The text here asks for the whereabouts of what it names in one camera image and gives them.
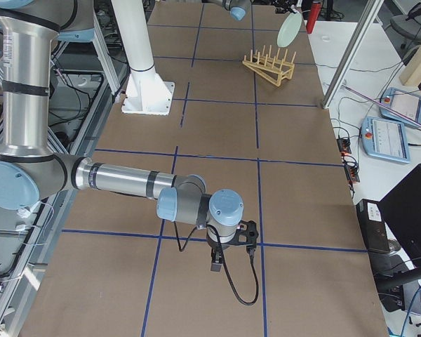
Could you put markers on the blue teach pendant far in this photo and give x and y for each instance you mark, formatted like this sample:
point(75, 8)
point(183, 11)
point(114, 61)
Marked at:
point(408, 104)

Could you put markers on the blue tape line crosswise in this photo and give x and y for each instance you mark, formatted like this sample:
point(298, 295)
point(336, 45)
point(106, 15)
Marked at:
point(257, 141)

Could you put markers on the black power strip left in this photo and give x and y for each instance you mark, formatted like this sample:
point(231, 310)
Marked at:
point(344, 145)

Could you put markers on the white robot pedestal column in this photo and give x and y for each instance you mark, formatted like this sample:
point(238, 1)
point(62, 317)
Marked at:
point(146, 92)

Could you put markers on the light green ceramic plate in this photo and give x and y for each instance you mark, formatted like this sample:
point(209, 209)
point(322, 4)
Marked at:
point(289, 30)

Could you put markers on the black equipment box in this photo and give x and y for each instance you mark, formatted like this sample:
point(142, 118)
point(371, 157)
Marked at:
point(373, 228)

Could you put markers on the blue teach pendant near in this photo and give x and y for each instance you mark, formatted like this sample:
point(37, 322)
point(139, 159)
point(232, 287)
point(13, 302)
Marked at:
point(385, 139)

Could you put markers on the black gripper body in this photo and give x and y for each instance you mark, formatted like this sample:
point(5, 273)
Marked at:
point(216, 248)

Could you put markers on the wooden dish rack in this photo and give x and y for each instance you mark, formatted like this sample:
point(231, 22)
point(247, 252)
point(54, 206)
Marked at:
point(273, 67)

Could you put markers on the red cylinder bottle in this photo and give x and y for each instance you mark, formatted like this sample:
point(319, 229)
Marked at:
point(313, 15)

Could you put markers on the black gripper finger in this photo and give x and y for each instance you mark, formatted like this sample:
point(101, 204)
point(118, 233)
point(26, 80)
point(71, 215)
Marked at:
point(216, 262)

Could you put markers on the blue front tape line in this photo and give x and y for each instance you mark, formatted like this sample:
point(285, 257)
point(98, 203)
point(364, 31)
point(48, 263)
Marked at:
point(167, 202)

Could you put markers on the blue teach pendant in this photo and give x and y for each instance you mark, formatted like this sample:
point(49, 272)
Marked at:
point(385, 139)
point(408, 104)

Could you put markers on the blue centre tape line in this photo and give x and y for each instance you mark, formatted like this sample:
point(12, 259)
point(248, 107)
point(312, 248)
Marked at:
point(198, 156)

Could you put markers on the black power strip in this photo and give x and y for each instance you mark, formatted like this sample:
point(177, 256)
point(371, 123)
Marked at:
point(344, 145)
point(352, 171)

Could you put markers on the aluminium frame rail structure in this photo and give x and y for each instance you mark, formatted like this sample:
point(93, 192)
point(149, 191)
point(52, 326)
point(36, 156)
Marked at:
point(109, 84)

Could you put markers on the black power strip right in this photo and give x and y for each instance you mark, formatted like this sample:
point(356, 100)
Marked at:
point(352, 171)

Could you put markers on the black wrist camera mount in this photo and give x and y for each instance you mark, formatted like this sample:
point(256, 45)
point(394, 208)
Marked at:
point(246, 234)

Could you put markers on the aluminium frame post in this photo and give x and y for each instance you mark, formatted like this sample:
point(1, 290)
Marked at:
point(367, 17)

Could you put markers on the black monitor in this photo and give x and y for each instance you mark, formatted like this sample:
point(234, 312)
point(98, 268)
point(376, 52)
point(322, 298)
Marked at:
point(401, 210)

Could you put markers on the blue tape line near rack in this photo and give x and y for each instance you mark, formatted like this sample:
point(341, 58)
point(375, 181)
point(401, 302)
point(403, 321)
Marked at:
point(218, 59)

